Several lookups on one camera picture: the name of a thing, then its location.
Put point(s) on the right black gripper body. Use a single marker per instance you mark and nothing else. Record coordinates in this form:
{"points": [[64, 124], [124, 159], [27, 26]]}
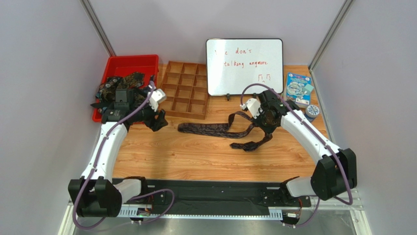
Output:
{"points": [[266, 129]]}

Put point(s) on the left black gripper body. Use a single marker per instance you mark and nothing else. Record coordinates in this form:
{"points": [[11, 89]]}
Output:
{"points": [[156, 118]]}

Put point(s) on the dark paisley tie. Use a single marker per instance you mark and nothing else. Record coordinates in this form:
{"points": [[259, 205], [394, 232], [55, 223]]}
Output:
{"points": [[222, 130]]}

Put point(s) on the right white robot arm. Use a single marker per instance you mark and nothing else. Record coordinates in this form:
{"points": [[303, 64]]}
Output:
{"points": [[335, 168]]}

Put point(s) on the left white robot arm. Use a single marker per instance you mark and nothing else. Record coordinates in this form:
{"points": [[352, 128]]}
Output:
{"points": [[94, 194]]}

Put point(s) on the pile of patterned ties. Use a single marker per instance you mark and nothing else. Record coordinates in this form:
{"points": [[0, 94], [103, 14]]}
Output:
{"points": [[113, 86]]}

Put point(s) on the blue packaged item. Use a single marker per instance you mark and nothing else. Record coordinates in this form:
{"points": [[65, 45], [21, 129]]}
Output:
{"points": [[298, 88]]}

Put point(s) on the brown compartment tray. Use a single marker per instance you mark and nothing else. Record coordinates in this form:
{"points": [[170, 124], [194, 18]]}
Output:
{"points": [[186, 87]]}

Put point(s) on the whiteboard with red writing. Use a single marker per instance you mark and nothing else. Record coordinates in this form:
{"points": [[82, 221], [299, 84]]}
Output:
{"points": [[238, 66]]}

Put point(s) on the red plastic bin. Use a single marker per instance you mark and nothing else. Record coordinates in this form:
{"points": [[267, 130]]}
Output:
{"points": [[125, 65]]}

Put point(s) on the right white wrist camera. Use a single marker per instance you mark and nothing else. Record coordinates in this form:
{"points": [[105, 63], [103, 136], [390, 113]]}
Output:
{"points": [[253, 106]]}

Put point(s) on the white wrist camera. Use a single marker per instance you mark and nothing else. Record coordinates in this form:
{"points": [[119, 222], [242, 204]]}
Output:
{"points": [[253, 106], [156, 97]]}

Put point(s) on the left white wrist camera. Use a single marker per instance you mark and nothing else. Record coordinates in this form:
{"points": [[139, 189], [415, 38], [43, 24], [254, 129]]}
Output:
{"points": [[156, 97]]}

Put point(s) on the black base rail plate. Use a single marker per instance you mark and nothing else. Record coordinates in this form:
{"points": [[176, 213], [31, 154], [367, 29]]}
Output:
{"points": [[217, 198]]}

